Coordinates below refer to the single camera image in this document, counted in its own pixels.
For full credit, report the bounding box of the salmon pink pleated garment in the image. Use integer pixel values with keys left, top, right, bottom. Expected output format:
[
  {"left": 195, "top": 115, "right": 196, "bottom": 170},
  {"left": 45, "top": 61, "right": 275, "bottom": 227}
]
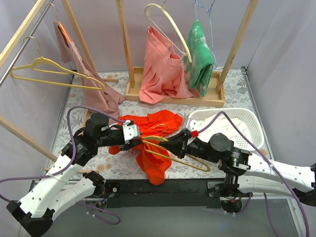
[{"left": 139, "top": 26, "right": 200, "bottom": 104}]

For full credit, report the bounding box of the dusty pink hanging garment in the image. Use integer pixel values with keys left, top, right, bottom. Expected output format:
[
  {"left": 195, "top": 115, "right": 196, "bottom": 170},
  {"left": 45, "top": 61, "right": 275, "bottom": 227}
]
[{"left": 53, "top": 20, "right": 126, "bottom": 124}]

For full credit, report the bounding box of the white plastic laundry basket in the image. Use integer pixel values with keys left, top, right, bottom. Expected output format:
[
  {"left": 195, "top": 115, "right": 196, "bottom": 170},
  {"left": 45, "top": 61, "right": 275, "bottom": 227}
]
[{"left": 189, "top": 108, "right": 264, "bottom": 151}]

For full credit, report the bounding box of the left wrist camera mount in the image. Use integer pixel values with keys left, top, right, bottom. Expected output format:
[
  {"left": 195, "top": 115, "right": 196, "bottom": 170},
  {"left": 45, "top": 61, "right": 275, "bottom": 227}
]
[{"left": 122, "top": 120, "right": 141, "bottom": 144}]

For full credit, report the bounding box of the wooden side clothes rack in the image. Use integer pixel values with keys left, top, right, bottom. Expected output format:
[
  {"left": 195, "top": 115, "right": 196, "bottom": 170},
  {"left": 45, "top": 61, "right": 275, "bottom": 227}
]
[{"left": 0, "top": 0, "right": 119, "bottom": 173}]

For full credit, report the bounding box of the orange t-shirt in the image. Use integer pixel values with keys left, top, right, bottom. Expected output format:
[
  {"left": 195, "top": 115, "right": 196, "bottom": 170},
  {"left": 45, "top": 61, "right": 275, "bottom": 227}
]
[{"left": 119, "top": 110, "right": 183, "bottom": 186}]

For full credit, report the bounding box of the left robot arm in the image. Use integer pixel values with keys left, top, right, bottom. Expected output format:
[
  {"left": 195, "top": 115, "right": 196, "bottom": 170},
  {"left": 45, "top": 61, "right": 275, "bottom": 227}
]
[{"left": 6, "top": 113, "right": 141, "bottom": 237}]

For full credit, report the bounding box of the cream wooden hanger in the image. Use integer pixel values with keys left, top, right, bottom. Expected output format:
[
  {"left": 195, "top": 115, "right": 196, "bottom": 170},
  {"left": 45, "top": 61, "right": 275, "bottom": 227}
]
[{"left": 144, "top": 3, "right": 192, "bottom": 63}]

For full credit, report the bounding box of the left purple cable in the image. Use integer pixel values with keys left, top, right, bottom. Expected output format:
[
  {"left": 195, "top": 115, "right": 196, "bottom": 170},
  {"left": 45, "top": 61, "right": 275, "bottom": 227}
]
[{"left": 0, "top": 105, "right": 134, "bottom": 225}]

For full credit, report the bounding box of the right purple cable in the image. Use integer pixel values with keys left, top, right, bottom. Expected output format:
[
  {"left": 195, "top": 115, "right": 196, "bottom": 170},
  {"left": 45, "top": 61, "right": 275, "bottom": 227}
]
[{"left": 195, "top": 111, "right": 311, "bottom": 237}]

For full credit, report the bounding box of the green white hanging cloth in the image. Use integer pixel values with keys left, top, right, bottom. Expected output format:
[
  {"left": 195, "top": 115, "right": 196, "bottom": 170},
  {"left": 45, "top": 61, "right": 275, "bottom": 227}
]
[{"left": 184, "top": 20, "right": 214, "bottom": 97}]

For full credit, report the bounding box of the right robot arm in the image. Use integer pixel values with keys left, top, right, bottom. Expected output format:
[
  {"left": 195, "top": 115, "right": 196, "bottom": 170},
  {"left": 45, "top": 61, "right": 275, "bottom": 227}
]
[{"left": 159, "top": 132, "right": 316, "bottom": 206}]

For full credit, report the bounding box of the purple cable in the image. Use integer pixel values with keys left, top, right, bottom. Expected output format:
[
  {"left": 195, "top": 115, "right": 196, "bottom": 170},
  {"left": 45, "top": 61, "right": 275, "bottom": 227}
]
[
  {"left": 0, "top": 105, "right": 134, "bottom": 225},
  {"left": 195, "top": 111, "right": 311, "bottom": 237}
]

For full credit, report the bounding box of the wooden rack with tray base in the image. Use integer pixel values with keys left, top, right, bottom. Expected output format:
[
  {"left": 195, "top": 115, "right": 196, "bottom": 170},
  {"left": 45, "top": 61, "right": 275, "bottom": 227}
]
[{"left": 116, "top": 0, "right": 258, "bottom": 108}]

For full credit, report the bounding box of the metal hanging rod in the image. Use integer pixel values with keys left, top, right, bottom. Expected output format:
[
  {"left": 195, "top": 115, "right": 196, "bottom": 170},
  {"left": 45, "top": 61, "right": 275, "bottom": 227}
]
[{"left": 0, "top": 0, "right": 57, "bottom": 84}]

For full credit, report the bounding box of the black base bar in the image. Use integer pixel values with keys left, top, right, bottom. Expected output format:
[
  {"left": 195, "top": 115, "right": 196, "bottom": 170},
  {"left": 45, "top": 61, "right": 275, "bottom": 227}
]
[{"left": 77, "top": 178, "right": 245, "bottom": 209}]

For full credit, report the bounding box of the blue wire hanger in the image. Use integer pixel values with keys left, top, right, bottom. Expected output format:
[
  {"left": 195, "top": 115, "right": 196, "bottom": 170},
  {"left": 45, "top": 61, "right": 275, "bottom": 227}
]
[{"left": 195, "top": 0, "right": 217, "bottom": 69}]

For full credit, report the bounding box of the white cloth in basket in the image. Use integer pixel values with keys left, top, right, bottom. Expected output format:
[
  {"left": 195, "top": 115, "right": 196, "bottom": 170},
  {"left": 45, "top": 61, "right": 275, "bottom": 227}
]
[{"left": 198, "top": 116, "right": 249, "bottom": 147}]

